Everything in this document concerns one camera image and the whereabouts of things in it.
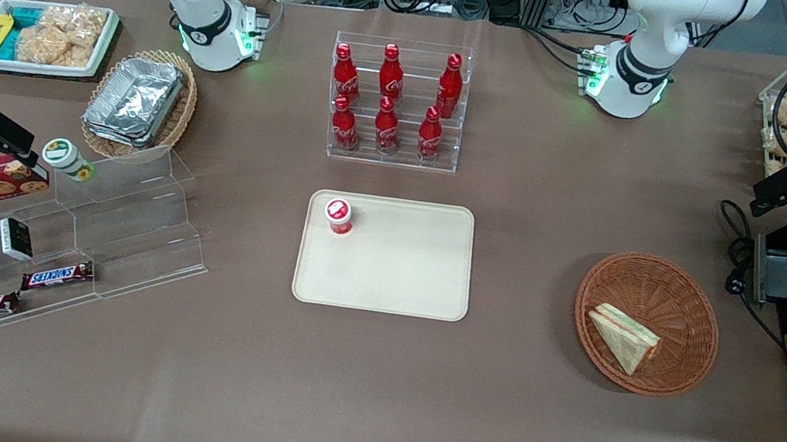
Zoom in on triangular sandwich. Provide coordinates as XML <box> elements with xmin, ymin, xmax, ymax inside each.
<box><xmin>579</xmin><ymin>300</ymin><xmax>665</xmax><ymax>380</ymax></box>

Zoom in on round brown wicker basket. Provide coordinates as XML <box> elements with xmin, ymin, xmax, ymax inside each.
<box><xmin>562</xmin><ymin>244</ymin><xmax>731</xmax><ymax>407</ymax></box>

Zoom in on oval light wicker basket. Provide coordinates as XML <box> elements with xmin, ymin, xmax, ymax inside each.
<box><xmin>76</xmin><ymin>39</ymin><xmax>204</xmax><ymax>171</ymax></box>

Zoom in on beige plastic serving tray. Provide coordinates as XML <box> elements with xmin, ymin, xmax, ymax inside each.
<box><xmin>289</xmin><ymin>183</ymin><xmax>484</xmax><ymax>327</ymax></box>

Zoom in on green white yogurt cup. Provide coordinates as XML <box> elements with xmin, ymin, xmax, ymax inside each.
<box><xmin>38</xmin><ymin>136</ymin><xmax>99</xmax><ymax>185</ymax></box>

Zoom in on white rectangular snack bin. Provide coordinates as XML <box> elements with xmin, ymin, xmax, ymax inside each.
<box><xmin>0</xmin><ymin>0</ymin><xmax>123</xmax><ymax>89</ymax></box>

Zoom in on teal snack packet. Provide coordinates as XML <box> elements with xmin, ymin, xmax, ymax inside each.
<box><xmin>0</xmin><ymin>26</ymin><xmax>25</xmax><ymax>63</ymax></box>
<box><xmin>8</xmin><ymin>4</ymin><xmax>44</xmax><ymax>33</ymax></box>

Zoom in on small black carton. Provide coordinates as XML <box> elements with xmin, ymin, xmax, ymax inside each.
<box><xmin>0</xmin><ymin>215</ymin><xmax>40</xmax><ymax>264</ymax></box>

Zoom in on clear bag of crackers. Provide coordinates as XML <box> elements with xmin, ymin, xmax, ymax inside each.
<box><xmin>13</xmin><ymin>0</ymin><xmax>111</xmax><ymax>75</ymax></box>

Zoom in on stack of foil containers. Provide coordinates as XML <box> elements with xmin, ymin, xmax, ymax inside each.
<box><xmin>79</xmin><ymin>50</ymin><xmax>188</xmax><ymax>155</ymax></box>

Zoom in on clear acrylic tiered stand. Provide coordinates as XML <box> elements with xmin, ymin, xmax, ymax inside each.
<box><xmin>0</xmin><ymin>121</ymin><xmax>225</xmax><ymax>373</ymax></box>

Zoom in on red cola bottle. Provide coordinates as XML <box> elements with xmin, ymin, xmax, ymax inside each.
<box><xmin>370</xmin><ymin>94</ymin><xmax>407</xmax><ymax>157</ymax></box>
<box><xmin>433</xmin><ymin>51</ymin><xmax>468</xmax><ymax>120</ymax></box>
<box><xmin>414</xmin><ymin>105</ymin><xmax>448</xmax><ymax>164</ymax></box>
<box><xmin>376</xmin><ymin>42</ymin><xmax>410</xmax><ymax>103</ymax></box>
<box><xmin>328</xmin><ymin>42</ymin><xmax>368</xmax><ymax>107</ymax></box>
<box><xmin>327</xmin><ymin>93</ymin><xmax>366</xmax><ymax>154</ymax></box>

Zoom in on red lidded small cup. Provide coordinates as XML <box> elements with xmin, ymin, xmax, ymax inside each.
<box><xmin>320</xmin><ymin>196</ymin><xmax>357</xmax><ymax>238</ymax></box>

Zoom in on clear acrylic bottle rack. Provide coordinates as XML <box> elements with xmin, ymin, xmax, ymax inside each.
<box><xmin>317</xmin><ymin>28</ymin><xmax>476</xmax><ymax>177</ymax></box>

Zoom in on black left arm base cable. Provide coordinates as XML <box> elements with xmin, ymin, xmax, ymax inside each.
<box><xmin>515</xmin><ymin>23</ymin><xmax>595</xmax><ymax>76</ymax></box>

